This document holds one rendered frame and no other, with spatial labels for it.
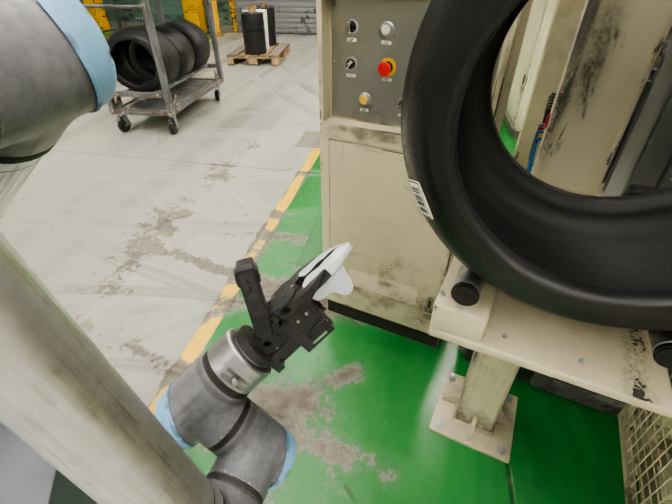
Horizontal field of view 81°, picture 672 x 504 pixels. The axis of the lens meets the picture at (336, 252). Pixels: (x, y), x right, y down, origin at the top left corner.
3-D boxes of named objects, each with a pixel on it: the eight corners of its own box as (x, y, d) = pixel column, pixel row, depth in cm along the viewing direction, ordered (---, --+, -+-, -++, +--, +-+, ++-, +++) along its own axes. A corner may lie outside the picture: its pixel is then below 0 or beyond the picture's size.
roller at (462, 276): (482, 204, 90) (491, 188, 87) (501, 212, 89) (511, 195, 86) (445, 299, 65) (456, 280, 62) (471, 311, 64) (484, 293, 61)
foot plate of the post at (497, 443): (446, 372, 158) (448, 366, 156) (517, 398, 149) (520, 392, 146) (428, 429, 139) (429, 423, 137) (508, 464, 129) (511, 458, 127)
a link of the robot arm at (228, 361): (210, 336, 62) (203, 371, 53) (233, 315, 61) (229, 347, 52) (252, 369, 65) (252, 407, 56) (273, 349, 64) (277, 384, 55)
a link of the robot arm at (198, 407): (204, 424, 65) (156, 388, 63) (257, 374, 65) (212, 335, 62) (192, 467, 56) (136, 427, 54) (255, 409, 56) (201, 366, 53)
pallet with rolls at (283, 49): (246, 50, 713) (239, 1, 668) (290, 51, 709) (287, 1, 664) (227, 65, 616) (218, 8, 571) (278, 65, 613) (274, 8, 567)
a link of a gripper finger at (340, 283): (371, 265, 59) (326, 307, 59) (345, 238, 57) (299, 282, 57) (377, 272, 56) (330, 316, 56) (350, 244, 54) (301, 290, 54)
